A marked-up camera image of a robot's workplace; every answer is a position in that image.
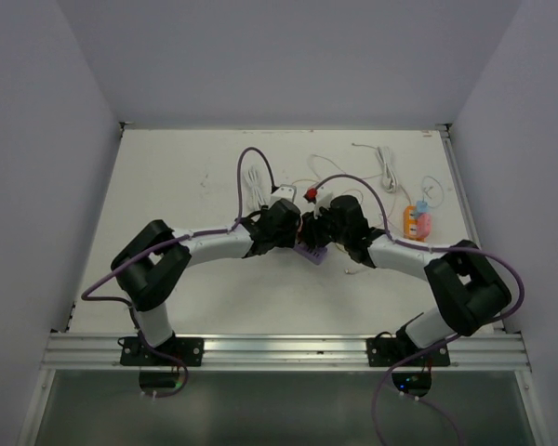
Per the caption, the blue plug on orange strip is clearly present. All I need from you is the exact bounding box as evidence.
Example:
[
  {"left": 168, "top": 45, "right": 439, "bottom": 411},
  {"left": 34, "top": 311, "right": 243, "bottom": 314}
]
[{"left": 414, "top": 200, "right": 429, "bottom": 218}]

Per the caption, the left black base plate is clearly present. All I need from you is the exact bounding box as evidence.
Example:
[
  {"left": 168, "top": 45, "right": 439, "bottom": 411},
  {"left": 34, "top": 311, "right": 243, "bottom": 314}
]
[{"left": 117, "top": 335, "right": 204, "bottom": 367}]

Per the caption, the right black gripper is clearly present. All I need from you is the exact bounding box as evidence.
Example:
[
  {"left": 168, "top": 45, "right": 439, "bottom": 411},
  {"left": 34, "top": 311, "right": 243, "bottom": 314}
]
[{"left": 299, "top": 202, "right": 350, "bottom": 249}]

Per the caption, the pink usb cable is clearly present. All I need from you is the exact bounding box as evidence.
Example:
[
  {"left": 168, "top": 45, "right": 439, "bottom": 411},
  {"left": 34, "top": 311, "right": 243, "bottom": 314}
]
[{"left": 313, "top": 141, "right": 405, "bottom": 233}]

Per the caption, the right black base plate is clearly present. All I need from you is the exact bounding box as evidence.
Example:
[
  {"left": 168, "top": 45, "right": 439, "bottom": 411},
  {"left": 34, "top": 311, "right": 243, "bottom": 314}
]
[{"left": 365, "top": 332, "right": 451, "bottom": 367}]

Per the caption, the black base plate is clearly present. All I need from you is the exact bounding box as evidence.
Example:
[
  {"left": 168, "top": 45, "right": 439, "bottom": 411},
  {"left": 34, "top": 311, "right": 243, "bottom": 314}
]
[
  {"left": 117, "top": 335, "right": 204, "bottom": 367},
  {"left": 365, "top": 332, "right": 451, "bottom": 367}
]

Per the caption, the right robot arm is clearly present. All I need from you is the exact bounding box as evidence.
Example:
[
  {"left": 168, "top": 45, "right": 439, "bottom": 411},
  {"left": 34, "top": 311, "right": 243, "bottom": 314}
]
[{"left": 299, "top": 195, "right": 512, "bottom": 365}]

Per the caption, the aluminium mounting rail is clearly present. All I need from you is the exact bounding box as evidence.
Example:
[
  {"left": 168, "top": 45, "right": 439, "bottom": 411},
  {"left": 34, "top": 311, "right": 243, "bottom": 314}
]
[{"left": 40, "top": 333, "right": 530, "bottom": 372}]

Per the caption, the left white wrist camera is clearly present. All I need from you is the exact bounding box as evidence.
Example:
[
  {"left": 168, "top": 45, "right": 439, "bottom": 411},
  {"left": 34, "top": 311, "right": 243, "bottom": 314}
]
[{"left": 269, "top": 185, "right": 297, "bottom": 206}]

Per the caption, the pink plug on orange strip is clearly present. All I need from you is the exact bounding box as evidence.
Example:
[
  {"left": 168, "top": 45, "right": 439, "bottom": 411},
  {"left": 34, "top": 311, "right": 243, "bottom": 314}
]
[{"left": 416, "top": 213, "right": 432, "bottom": 240}]

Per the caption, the orange strip white power cord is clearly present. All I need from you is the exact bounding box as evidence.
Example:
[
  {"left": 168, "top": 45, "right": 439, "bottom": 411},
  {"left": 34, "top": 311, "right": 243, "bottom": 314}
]
[{"left": 375, "top": 145, "right": 413, "bottom": 205}]

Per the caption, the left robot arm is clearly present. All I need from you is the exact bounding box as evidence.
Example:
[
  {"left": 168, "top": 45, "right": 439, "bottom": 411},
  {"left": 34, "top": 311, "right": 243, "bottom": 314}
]
[{"left": 111, "top": 199, "right": 300, "bottom": 365}]

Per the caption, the white usb cable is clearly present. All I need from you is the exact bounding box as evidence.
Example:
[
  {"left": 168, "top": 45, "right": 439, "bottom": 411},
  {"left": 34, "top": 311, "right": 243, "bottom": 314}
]
[{"left": 306, "top": 152, "right": 362, "bottom": 276}]

